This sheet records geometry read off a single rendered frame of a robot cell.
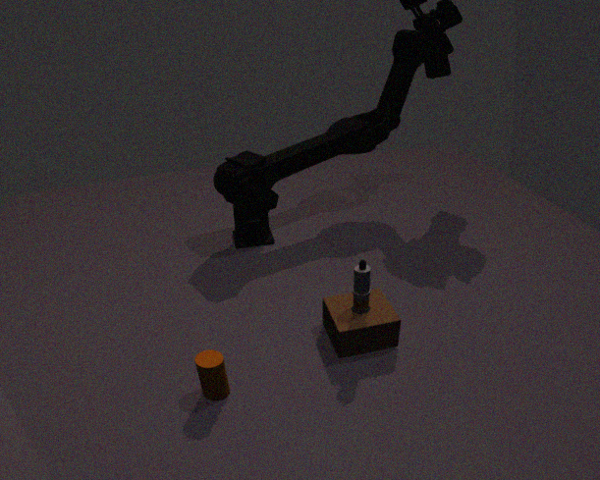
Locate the brown square block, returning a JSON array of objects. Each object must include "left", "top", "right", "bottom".
[{"left": 322, "top": 289, "right": 401, "bottom": 358}]

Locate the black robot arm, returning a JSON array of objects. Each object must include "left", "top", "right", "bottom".
[{"left": 213, "top": 0, "right": 463, "bottom": 248}]

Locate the orange cylinder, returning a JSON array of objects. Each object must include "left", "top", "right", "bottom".
[{"left": 194, "top": 349, "right": 230, "bottom": 401}]

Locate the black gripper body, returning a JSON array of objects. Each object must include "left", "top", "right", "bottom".
[{"left": 399, "top": 0, "right": 454, "bottom": 55}]

